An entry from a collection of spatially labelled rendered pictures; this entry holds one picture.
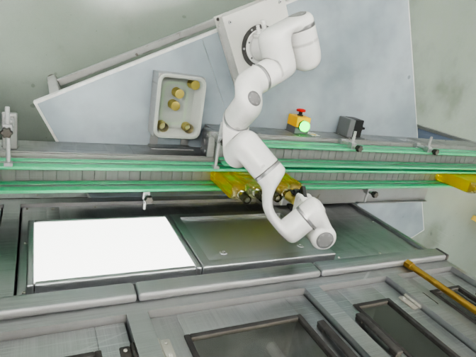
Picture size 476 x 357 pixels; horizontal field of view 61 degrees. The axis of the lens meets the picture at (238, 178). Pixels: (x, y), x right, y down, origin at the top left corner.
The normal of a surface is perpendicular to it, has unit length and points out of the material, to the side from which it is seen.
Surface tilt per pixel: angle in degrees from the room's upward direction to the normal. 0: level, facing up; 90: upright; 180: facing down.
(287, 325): 90
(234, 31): 4
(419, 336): 90
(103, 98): 0
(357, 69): 0
